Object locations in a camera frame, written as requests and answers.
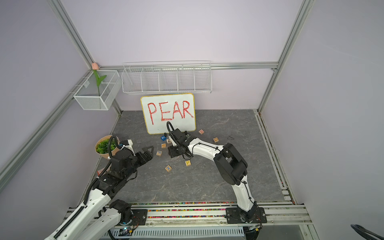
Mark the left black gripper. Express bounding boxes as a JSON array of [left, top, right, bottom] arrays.
[[122, 145, 154, 180]]

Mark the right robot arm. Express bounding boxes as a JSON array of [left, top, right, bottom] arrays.
[[167, 122, 258, 223]]

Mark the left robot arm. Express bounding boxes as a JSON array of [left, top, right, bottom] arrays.
[[48, 145, 154, 240]]

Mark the wooden block letter X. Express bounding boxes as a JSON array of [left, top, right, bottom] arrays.
[[165, 165, 172, 172]]

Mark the white board with red PEAR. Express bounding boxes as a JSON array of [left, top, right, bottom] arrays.
[[141, 93, 197, 135]]

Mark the potted green plant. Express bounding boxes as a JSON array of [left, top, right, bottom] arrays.
[[95, 135, 120, 160]]

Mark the pink snack packet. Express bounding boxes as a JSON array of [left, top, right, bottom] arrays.
[[97, 169, 104, 176]]

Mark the pink artificial tulip flower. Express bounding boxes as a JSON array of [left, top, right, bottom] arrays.
[[92, 63, 107, 96]]

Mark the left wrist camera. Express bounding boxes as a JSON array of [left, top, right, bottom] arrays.
[[119, 140, 134, 152]]

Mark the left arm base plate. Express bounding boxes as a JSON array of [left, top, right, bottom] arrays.
[[119, 209, 148, 226]]

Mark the long white wire basket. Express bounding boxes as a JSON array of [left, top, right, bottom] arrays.
[[122, 61, 213, 95]]

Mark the small white wire basket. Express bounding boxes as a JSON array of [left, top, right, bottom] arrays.
[[74, 70, 122, 111]]

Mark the white vented cable duct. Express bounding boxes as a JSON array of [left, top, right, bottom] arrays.
[[111, 226, 246, 240]]

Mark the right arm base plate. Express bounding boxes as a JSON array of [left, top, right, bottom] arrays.
[[225, 207, 267, 224]]

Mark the black cable bottom right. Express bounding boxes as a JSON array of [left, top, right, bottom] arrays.
[[350, 224, 384, 240]]

